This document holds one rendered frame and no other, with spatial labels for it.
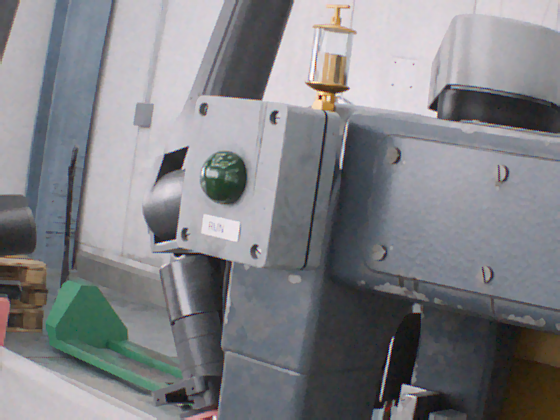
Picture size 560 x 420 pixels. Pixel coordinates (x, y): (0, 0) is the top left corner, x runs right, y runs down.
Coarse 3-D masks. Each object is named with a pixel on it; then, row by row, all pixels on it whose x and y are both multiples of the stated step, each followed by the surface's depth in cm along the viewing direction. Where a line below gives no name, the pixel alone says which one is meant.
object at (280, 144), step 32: (192, 128) 69; (224, 128) 67; (256, 128) 65; (288, 128) 64; (320, 128) 66; (192, 160) 68; (256, 160) 65; (288, 160) 64; (192, 192) 68; (256, 192) 65; (288, 192) 64; (320, 192) 66; (192, 224) 68; (256, 224) 64; (288, 224) 65; (320, 224) 67; (224, 256) 66; (256, 256) 65; (288, 256) 65; (320, 256) 67
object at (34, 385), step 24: (0, 360) 118; (24, 360) 114; (0, 384) 118; (24, 384) 114; (48, 384) 110; (72, 384) 110; (0, 408) 117; (24, 408) 114; (48, 408) 110; (72, 408) 107; (96, 408) 104; (120, 408) 105
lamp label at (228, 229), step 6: (204, 216) 67; (210, 216) 67; (204, 222) 67; (210, 222) 67; (216, 222) 67; (222, 222) 66; (228, 222) 66; (234, 222) 66; (204, 228) 67; (210, 228) 67; (216, 228) 67; (222, 228) 66; (228, 228) 66; (234, 228) 66; (210, 234) 67; (216, 234) 66; (222, 234) 66; (228, 234) 66; (234, 234) 66; (234, 240) 65
